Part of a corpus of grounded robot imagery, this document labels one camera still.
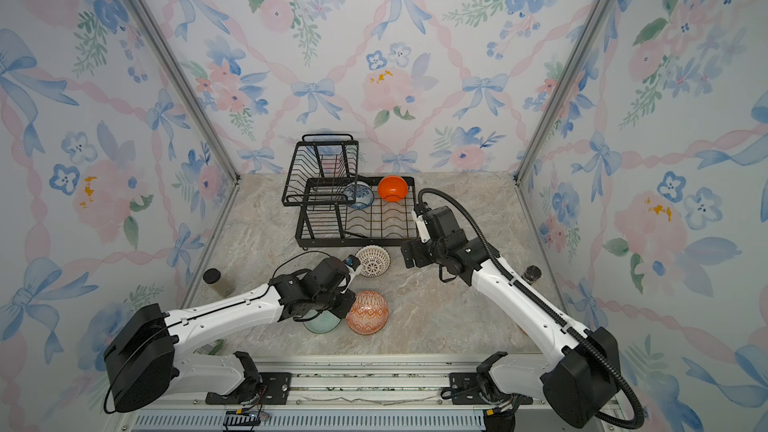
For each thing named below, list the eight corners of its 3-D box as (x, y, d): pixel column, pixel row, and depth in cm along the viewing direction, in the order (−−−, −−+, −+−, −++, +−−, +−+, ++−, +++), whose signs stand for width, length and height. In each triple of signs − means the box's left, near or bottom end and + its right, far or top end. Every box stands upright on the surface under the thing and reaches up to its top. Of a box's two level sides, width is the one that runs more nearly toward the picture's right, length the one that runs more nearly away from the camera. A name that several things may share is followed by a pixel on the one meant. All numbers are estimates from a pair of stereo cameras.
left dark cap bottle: (216, 297, 91) (199, 282, 83) (221, 283, 94) (205, 268, 86) (232, 297, 91) (217, 282, 83) (237, 283, 94) (223, 268, 86)
